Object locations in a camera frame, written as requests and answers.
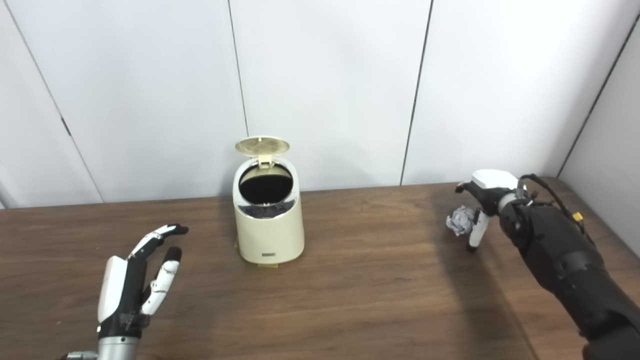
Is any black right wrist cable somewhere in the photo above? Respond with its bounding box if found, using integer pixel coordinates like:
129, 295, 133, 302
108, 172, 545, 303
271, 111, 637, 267
517, 173, 596, 246

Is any cream-colored bin body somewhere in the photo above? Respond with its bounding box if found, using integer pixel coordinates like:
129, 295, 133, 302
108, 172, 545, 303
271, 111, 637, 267
232, 156, 305, 265

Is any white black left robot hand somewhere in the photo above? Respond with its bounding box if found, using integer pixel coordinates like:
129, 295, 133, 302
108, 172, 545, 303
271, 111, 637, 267
96, 224, 190, 341

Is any white paper ball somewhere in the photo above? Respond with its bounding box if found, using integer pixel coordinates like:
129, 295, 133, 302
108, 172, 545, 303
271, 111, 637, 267
446, 205, 476, 237

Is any round cream bin lid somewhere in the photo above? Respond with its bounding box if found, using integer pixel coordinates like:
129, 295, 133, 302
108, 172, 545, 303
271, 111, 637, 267
235, 135, 291, 167

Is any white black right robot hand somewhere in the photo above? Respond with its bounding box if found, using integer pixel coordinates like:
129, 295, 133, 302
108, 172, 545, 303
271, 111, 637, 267
455, 169, 526, 252

